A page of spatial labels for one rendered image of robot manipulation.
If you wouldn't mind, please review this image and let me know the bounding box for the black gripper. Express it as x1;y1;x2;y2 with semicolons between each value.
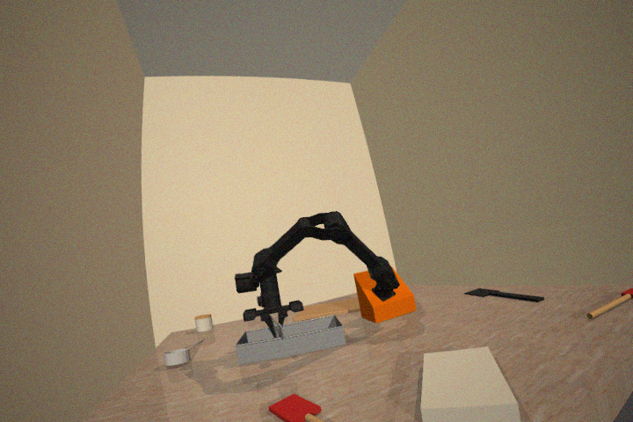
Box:
244;287;303;337

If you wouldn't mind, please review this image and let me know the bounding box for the grey rectangular tin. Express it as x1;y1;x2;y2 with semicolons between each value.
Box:
235;315;346;365

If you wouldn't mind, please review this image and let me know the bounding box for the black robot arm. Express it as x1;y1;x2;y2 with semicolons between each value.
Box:
235;211;400;302

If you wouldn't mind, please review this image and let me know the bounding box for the grey saucepan with long handle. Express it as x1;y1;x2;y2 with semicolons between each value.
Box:
164;339;204;366

